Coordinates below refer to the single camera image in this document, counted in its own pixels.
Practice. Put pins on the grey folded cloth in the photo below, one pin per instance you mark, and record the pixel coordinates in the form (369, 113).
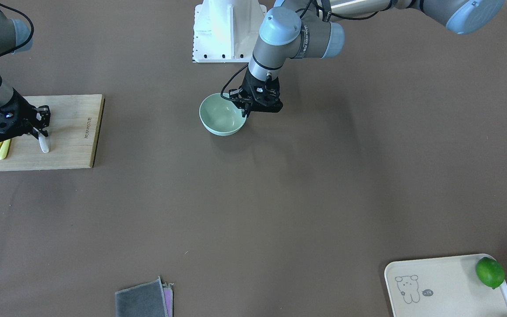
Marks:
(152, 299)

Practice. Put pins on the light green bowl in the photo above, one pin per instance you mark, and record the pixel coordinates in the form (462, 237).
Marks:
(220, 116)

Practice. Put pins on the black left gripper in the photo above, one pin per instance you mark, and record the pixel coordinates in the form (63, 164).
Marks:
(250, 84)

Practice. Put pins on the bamboo cutting board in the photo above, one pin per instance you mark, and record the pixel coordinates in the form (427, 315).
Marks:
(74, 131)

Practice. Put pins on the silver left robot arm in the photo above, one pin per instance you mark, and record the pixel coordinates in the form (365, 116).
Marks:
(296, 29)

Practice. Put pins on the white ceramic spoon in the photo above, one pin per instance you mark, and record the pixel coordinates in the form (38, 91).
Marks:
(45, 143)

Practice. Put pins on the yellow plastic knife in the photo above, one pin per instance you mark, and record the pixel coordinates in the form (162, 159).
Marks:
(5, 148)

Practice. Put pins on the beige serving tray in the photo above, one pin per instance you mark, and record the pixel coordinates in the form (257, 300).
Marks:
(442, 287)

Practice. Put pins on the green lime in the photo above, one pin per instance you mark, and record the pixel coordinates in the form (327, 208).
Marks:
(490, 272)

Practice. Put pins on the white pedestal column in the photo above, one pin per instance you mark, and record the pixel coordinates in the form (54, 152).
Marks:
(225, 31)

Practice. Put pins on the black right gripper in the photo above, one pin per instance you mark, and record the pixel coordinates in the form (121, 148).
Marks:
(23, 110)

